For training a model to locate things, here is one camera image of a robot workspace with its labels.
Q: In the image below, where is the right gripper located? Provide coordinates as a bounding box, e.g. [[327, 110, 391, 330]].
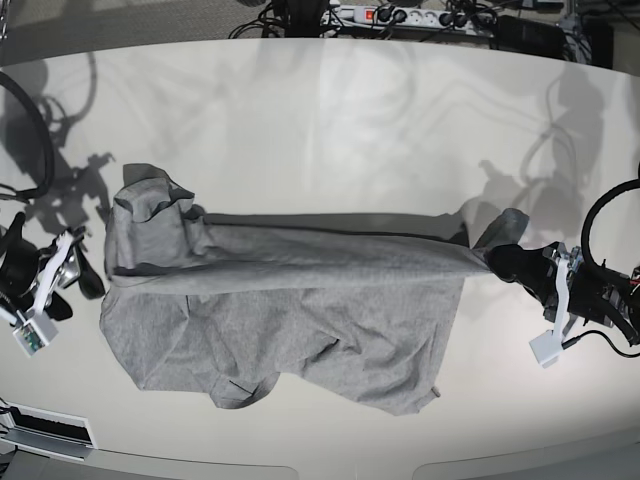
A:
[[1, 212, 105, 320]]

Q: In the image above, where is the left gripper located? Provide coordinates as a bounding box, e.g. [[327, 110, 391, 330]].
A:
[[485, 242, 630, 325]]

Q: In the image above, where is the grey t-shirt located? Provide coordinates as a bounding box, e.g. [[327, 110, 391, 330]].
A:
[[99, 164, 529, 416]]

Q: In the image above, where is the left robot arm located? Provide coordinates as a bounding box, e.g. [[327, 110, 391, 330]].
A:
[[486, 179, 639, 367]]

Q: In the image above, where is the black power adapter brick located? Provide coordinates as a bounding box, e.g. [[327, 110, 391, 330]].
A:
[[493, 15, 566, 59]]

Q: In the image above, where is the white power strip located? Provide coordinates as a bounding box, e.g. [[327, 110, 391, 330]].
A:
[[321, 2, 497, 38]]

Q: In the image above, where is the black corrugated cable hose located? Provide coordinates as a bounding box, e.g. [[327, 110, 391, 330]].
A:
[[0, 72, 55, 201]]

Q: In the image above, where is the white cable grommet box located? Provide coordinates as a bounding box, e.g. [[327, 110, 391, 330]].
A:
[[1, 401, 98, 462]]

